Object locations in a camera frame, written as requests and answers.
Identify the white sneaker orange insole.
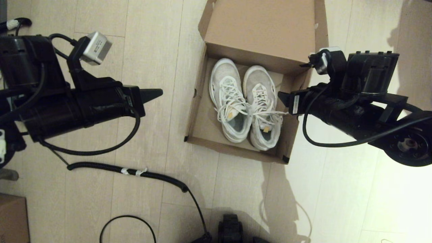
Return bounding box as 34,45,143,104
209,58,253,143

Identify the brown cardboard shoe box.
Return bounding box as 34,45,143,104
184,0,328,165

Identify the grey furniture foot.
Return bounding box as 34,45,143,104
0,168,19,182

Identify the small brown cardboard carton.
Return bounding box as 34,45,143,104
0,193,30,243

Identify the black robot torso part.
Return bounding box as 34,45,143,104
218,213,244,243

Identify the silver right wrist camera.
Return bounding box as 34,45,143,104
309,47,341,75

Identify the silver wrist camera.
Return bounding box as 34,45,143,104
83,31,113,65
309,47,341,75

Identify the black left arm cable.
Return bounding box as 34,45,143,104
0,33,141,156

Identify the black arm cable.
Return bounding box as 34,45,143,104
302,49,432,148
0,33,141,156

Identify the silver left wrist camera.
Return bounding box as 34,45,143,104
83,31,113,65

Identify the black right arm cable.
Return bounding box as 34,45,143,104
302,49,432,148

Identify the black corrugated cable conduit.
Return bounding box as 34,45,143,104
51,148,212,243

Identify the black power cable white tape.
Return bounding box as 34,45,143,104
0,18,32,36

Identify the thin black cable loop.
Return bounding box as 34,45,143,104
100,215,158,243

